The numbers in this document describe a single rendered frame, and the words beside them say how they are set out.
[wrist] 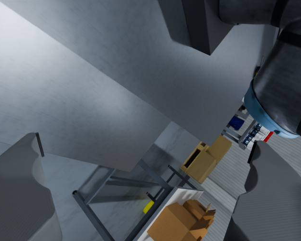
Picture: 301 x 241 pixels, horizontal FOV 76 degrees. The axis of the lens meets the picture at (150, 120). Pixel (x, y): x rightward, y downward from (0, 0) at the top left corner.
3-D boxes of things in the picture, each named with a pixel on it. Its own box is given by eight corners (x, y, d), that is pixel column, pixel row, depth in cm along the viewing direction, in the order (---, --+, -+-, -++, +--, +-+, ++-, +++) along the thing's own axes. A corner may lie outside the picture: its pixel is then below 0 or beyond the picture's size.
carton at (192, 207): (195, 192, 268) (219, 213, 250) (176, 219, 267) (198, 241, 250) (189, 194, 229) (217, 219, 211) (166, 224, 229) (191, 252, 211)
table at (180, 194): (171, 163, 386) (203, 191, 349) (145, 195, 381) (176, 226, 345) (118, 133, 192) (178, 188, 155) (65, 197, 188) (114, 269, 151)
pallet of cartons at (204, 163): (185, 172, 538) (200, 185, 514) (178, 169, 453) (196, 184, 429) (216, 133, 546) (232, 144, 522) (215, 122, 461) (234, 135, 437)
